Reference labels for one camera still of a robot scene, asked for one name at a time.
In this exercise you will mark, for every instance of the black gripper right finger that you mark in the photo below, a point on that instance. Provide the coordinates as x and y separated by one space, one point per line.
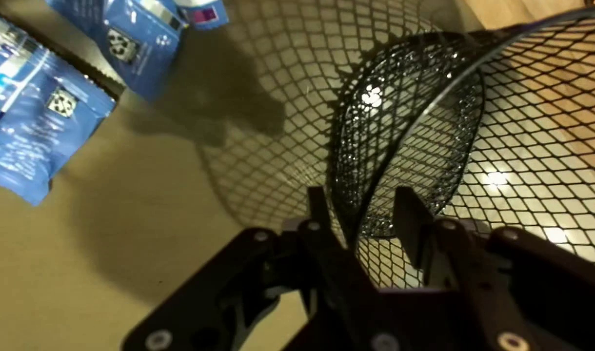
504 292

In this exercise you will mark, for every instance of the blue snack packet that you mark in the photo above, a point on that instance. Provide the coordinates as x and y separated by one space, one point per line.
141 45
30 123

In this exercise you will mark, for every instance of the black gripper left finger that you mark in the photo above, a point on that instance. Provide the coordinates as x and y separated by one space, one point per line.
278 285

